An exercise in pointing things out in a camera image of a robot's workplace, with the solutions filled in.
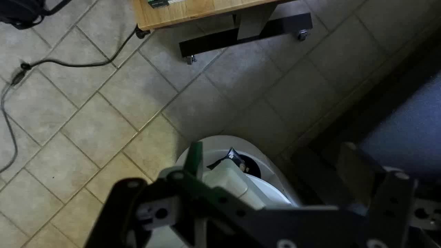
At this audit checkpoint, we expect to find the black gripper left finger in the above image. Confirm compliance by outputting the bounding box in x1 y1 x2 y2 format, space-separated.
85 140 259 248

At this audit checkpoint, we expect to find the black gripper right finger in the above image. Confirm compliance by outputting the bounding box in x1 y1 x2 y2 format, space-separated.
336 142 441 248

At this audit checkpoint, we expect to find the dark blue sofa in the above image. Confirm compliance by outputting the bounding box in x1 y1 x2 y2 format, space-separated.
357 67 441 182

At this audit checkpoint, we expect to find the black bag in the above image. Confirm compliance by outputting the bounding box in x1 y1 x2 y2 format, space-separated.
0 0 73 30

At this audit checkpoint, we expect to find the black bowl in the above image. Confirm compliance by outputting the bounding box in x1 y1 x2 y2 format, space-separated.
207 147 262 179

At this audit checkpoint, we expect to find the crumpled snack bag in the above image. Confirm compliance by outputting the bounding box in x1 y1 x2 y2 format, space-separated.
207 147 245 172

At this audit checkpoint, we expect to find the white green bottle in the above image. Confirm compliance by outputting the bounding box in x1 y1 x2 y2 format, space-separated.
157 134 303 211

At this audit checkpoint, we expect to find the black floor power cable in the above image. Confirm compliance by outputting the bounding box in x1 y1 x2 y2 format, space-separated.
19 25 152 73

